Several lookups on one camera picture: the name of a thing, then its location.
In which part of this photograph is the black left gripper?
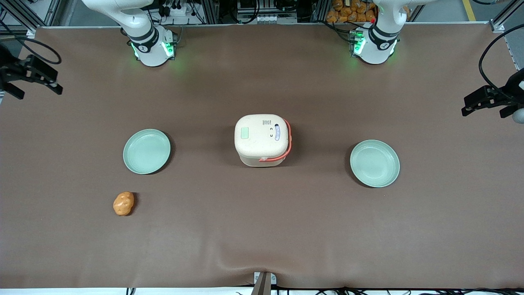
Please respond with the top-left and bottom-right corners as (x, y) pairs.
(461, 68), (524, 119)

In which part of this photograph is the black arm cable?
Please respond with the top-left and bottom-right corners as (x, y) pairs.
(0, 20), (62, 66)
(479, 24), (524, 103)

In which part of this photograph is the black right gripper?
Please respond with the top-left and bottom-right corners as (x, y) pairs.
(0, 43), (63, 100)

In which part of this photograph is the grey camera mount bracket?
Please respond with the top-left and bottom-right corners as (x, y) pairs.
(251, 272), (278, 295)

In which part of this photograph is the bag of orange snacks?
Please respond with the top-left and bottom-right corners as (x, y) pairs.
(326, 0), (378, 24)

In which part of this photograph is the orange potato toy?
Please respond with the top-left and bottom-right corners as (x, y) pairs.
(113, 191), (135, 216)

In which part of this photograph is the pale green round plate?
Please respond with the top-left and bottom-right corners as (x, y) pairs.
(123, 129), (172, 175)
(350, 139), (401, 188)

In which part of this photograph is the brown table mat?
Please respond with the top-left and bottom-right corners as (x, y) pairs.
(0, 25), (524, 290)

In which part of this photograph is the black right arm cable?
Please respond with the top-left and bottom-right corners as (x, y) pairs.
(0, 20), (62, 66)

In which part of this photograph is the white power strip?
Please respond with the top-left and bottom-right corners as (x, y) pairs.
(162, 3), (194, 20)

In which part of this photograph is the aluminium frame profile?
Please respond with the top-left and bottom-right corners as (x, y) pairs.
(0, 0), (63, 34)
(489, 0), (524, 34)

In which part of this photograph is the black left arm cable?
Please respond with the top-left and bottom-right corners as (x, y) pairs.
(479, 24), (524, 103)

